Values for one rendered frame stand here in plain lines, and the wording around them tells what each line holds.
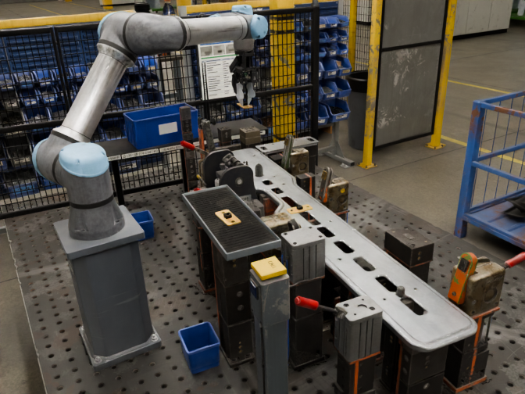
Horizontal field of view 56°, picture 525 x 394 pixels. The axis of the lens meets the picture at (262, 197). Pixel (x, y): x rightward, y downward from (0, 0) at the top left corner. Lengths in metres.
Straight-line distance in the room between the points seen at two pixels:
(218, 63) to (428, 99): 3.01
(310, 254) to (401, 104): 3.70
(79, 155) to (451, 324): 0.99
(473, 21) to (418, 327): 12.23
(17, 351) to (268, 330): 1.98
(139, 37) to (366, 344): 0.98
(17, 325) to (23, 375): 0.42
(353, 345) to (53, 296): 1.18
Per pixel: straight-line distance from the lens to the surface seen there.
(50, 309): 1.90
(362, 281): 1.32
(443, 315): 1.25
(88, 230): 1.39
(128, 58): 1.52
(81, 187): 1.36
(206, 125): 1.93
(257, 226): 1.24
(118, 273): 1.44
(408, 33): 4.75
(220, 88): 2.52
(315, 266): 1.31
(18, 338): 3.03
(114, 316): 1.51
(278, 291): 1.08
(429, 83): 5.09
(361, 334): 1.14
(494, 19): 13.82
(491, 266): 1.35
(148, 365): 1.57
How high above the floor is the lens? 1.75
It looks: 25 degrees down
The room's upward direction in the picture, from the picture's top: 2 degrees counter-clockwise
